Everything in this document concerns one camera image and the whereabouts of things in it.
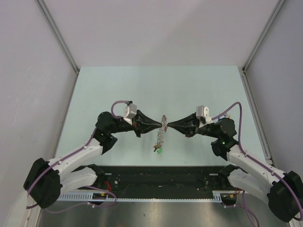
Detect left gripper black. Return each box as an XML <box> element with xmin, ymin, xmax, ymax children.
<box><xmin>108</xmin><ymin>110</ymin><xmax>161</xmax><ymax>138</ymax></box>

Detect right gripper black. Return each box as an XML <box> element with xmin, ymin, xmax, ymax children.
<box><xmin>167</xmin><ymin>112</ymin><xmax>221</xmax><ymax>139</ymax></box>

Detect metal disc keyring holder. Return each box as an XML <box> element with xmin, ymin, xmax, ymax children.
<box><xmin>156</xmin><ymin>115</ymin><xmax>168</xmax><ymax>146</ymax></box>

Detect green yellow tagged keys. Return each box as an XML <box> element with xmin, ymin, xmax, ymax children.
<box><xmin>153</xmin><ymin>144</ymin><xmax>162</xmax><ymax>154</ymax></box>

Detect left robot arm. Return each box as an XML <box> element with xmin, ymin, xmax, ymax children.
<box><xmin>23</xmin><ymin>105</ymin><xmax>167</xmax><ymax>209</ymax></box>

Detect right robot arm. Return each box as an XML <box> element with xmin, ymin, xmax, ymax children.
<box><xmin>168</xmin><ymin>114</ymin><xmax>303</xmax><ymax>222</ymax></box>

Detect blue tagged key bunch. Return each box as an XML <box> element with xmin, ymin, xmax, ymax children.
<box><xmin>218</xmin><ymin>113</ymin><xmax>231</xmax><ymax>120</ymax></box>

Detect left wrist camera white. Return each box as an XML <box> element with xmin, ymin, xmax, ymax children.
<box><xmin>123</xmin><ymin>101</ymin><xmax>137</xmax><ymax>125</ymax></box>

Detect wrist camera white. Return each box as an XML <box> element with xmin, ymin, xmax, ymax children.
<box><xmin>196</xmin><ymin>105</ymin><xmax>213</xmax><ymax>128</ymax></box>
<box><xmin>123</xmin><ymin>101</ymin><xmax>137</xmax><ymax>125</ymax></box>

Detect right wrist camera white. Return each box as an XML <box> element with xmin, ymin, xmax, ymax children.
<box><xmin>196</xmin><ymin>105</ymin><xmax>213</xmax><ymax>128</ymax></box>

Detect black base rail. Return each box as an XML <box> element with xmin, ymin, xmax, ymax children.
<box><xmin>68</xmin><ymin>165</ymin><xmax>247</xmax><ymax>201</ymax></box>

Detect white slotted cable duct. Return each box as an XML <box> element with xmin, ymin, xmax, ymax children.
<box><xmin>57</xmin><ymin>192</ymin><xmax>236</xmax><ymax>203</ymax></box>

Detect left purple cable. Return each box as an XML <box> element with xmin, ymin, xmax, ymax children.
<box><xmin>25</xmin><ymin>99</ymin><xmax>132</xmax><ymax>215</ymax></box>

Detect left aluminium frame post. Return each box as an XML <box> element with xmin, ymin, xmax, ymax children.
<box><xmin>35</xmin><ymin>0</ymin><xmax>80</xmax><ymax>75</ymax></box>

